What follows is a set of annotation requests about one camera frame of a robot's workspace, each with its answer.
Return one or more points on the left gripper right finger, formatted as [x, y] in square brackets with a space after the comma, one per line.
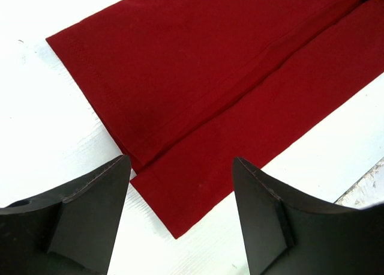
[287, 231]

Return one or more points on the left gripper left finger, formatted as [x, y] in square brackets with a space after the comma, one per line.
[70, 229]

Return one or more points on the red t shirt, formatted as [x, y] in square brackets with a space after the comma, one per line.
[185, 86]

